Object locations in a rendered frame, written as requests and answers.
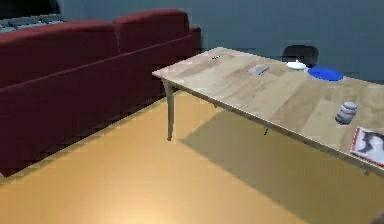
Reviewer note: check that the black chair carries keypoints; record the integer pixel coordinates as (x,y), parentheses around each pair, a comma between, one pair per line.
(300,53)

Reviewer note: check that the blue plate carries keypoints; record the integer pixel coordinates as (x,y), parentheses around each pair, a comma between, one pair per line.
(325,73)

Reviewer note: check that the grey remote control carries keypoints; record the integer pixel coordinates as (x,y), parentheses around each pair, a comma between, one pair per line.
(258,69)

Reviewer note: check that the grey slatted shelf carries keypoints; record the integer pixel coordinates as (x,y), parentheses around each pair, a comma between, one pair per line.
(26,22)

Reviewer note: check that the dark red sofa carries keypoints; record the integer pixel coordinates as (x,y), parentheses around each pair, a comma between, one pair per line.
(66,86)

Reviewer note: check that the small dark green object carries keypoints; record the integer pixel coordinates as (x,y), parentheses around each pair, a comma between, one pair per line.
(216,57)

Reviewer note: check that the grey striped cup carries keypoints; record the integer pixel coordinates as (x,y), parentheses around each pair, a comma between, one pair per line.
(346,112)

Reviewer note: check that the white bowl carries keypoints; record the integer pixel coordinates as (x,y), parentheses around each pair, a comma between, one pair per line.
(296,65)

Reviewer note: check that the light wooden table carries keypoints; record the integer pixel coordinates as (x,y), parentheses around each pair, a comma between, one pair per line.
(273,96)

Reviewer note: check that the white red-edged book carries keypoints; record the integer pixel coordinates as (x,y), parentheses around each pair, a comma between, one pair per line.
(370,145)

